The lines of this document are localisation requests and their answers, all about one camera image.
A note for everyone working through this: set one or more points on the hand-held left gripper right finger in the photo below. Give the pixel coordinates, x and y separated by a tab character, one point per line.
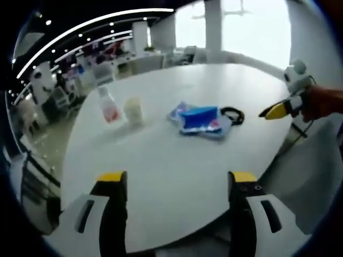
278	217

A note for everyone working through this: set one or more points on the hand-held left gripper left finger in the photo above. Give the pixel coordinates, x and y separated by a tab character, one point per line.
77	217

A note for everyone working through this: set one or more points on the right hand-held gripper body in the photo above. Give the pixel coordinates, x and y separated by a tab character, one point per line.
296	77

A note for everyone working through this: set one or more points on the rectangular blue sponge pack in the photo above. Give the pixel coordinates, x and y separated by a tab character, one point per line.
199	117

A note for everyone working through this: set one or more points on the clear red-label water bottle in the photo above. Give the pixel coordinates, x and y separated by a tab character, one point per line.
110	112

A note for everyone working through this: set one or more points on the paper cup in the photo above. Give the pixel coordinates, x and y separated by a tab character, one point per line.
133	109

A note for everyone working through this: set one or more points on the white tabletop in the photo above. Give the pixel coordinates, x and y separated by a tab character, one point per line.
160	155

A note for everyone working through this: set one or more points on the black metal stand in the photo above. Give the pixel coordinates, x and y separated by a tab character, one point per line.
41	168

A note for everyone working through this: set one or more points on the grey office chair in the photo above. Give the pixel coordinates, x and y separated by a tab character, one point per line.
194	54

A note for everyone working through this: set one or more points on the white mesh chair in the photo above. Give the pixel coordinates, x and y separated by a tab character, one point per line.
63	97

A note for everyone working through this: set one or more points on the white desk partition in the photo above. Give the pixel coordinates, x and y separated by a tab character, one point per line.
146	63

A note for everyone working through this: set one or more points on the potted plant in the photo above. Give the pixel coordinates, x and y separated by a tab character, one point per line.
149	49

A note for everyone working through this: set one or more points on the white office chair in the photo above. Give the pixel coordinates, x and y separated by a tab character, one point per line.
103	75

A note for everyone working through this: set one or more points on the white pillar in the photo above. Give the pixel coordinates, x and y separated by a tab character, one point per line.
140	40

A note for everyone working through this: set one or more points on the curved ceiling light strip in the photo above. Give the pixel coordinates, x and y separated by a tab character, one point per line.
88	22

